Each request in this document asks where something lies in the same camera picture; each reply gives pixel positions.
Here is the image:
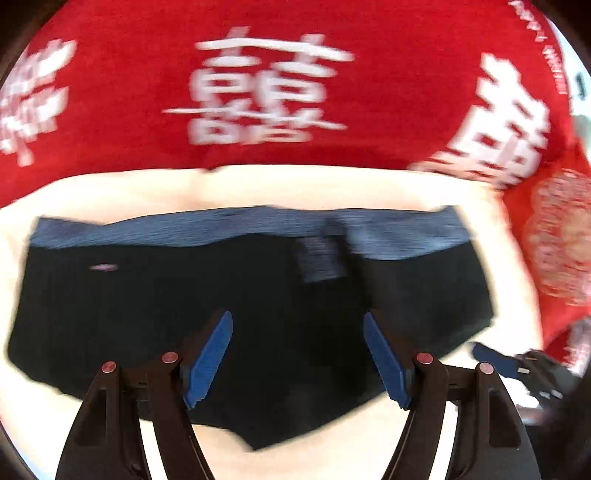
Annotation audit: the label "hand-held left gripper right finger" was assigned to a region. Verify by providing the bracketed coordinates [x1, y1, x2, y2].
[363, 313, 541, 480]

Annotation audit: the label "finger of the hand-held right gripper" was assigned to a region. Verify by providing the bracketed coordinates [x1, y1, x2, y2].
[473, 342, 522, 380]

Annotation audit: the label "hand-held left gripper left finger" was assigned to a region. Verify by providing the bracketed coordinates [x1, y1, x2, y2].
[55, 309, 234, 480]

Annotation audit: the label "black pants with blue stripes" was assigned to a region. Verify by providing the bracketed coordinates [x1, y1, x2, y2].
[6, 205, 498, 453]

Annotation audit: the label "red embroidered cushion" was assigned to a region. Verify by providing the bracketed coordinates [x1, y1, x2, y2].
[501, 143, 591, 365]

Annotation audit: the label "cream quilt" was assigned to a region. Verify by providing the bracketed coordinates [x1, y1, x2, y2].
[0, 164, 546, 480]

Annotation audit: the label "red printed blanket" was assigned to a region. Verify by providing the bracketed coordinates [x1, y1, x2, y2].
[0, 0, 591, 376]

